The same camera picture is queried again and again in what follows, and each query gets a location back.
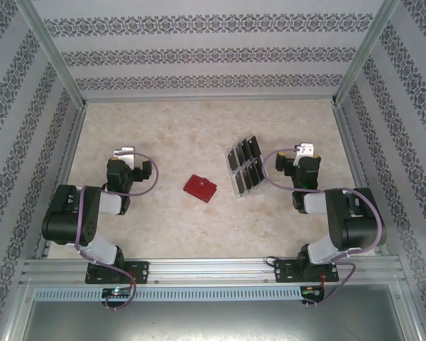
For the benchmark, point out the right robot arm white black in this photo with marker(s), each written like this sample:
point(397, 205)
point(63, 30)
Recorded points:
point(362, 227)

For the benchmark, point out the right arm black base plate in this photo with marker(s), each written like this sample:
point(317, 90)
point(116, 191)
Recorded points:
point(284, 271)

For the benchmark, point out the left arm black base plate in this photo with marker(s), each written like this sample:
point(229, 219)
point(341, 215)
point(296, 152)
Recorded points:
point(142, 271)

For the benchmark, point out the red leather card holder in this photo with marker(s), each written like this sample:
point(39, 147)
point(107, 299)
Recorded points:
point(199, 188)

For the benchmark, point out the clear acrylic card stand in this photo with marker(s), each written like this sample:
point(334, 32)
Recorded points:
point(245, 193)

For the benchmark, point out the aluminium frame post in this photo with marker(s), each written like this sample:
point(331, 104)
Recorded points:
point(364, 49)
point(52, 49)

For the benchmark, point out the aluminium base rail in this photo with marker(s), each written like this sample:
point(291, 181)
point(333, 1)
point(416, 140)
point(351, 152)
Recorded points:
point(213, 271)

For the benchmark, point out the aluminium table edge rail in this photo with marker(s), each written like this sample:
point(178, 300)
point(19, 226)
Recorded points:
point(350, 149)
point(72, 149)
point(209, 100)

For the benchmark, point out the small circuit board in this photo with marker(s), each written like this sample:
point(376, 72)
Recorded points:
point(312, 291)
point(117, 292)

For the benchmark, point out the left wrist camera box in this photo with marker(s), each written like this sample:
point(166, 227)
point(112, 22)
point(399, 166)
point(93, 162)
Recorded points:
point(124, 154)

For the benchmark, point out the grey metal sheet tray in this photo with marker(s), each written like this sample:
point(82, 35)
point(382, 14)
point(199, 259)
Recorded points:
point(213, 323)

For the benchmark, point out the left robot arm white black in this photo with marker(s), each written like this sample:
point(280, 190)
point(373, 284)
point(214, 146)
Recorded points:
point(65, 216)

